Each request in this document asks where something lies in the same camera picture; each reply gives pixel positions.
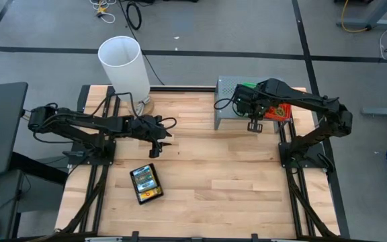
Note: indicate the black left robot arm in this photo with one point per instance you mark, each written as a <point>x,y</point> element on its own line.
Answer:
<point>79,122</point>

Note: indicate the grey perforated metal shelf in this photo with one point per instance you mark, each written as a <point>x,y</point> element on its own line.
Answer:
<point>225,111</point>

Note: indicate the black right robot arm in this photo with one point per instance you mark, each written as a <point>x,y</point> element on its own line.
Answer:
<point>314,107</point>

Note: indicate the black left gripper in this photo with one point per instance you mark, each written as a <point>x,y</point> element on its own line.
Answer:
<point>151,129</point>

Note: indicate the white shade table lamp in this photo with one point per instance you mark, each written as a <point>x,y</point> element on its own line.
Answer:
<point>123,67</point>

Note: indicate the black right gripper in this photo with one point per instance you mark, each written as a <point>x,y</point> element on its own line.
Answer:
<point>250,101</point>

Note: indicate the grey desk leg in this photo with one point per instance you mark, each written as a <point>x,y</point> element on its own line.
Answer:
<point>375,17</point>
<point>381,111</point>

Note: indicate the red plastic basket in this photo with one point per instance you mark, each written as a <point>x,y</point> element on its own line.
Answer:
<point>279,112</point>

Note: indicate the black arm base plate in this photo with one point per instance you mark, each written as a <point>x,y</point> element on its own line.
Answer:
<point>107,153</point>
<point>314,158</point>

